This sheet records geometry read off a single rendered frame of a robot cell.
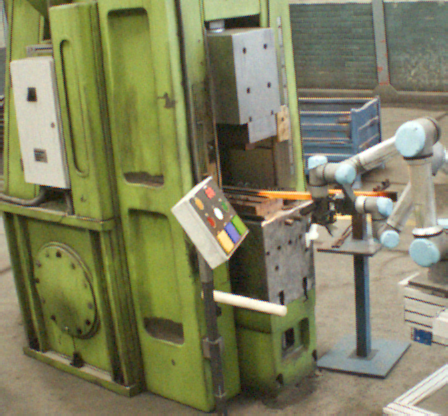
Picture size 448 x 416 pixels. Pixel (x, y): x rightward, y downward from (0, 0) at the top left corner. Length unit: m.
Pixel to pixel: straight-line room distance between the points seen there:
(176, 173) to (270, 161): 0.67
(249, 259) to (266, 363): 0.53
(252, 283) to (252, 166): 0.62
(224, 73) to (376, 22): 8.13
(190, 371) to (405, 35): 8.24
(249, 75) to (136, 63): 0.51
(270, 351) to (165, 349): 0.51
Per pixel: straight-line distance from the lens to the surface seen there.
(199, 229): 3.20
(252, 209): 3.80
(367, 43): 11.81
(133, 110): 3.80
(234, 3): 3.84
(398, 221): 3.42
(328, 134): 7.59
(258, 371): 4.11
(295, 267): 3.99
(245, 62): 3.67
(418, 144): 2.93
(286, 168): 4.18
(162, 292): 4.00
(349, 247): 4.05
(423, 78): 11.56
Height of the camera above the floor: 2.05
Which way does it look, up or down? 15 degrees down
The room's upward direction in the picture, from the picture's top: 6 degrees counter-clockwise
